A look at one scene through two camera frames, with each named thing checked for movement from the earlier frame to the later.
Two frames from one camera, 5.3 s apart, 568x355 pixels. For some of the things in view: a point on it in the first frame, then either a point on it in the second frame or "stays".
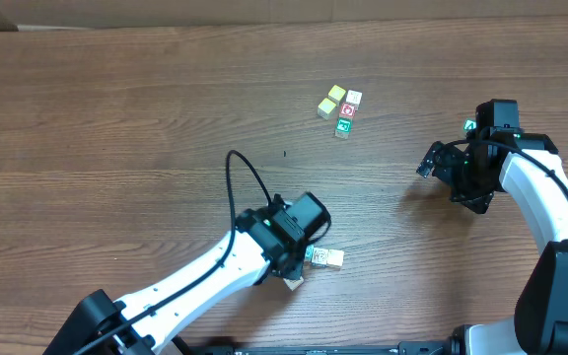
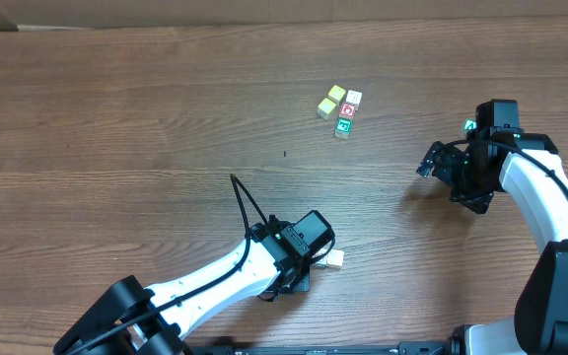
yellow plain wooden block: x=335 y=257 stays
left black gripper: x=293 y=266 → x=299 y=282
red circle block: x=347 y=109 stays
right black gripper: x=444 y=165 stays
